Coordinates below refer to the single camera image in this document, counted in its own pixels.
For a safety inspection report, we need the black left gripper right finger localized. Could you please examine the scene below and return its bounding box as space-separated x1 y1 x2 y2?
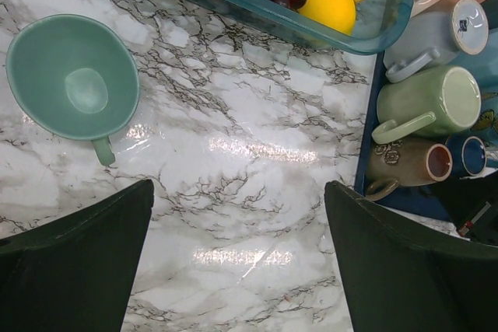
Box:
324 180 497 331

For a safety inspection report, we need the dark blue tray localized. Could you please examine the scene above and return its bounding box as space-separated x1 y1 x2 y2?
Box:
353 16 498 232

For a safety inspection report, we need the pale grey-blue mug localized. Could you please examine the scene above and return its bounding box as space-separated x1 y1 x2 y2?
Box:
384 0 489 83

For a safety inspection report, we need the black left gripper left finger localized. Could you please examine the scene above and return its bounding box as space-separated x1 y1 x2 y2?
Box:
1 180 154 331

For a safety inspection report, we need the brown striped mug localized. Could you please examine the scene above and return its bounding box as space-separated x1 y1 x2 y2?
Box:
365 137 453 201

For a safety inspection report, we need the teal plastic fruit basket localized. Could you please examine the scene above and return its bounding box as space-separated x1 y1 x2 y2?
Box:
108 0 419 55

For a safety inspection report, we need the light green mug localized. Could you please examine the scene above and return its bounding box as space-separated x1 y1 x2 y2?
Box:
372 65 482 145

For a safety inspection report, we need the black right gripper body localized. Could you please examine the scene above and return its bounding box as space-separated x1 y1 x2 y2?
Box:
427 171 497 246

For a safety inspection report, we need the dark blue small mug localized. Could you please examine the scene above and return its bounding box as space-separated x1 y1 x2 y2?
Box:
444 135 487 178

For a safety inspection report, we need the teal green wide mug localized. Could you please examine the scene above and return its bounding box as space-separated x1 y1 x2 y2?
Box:
5 14 140 166

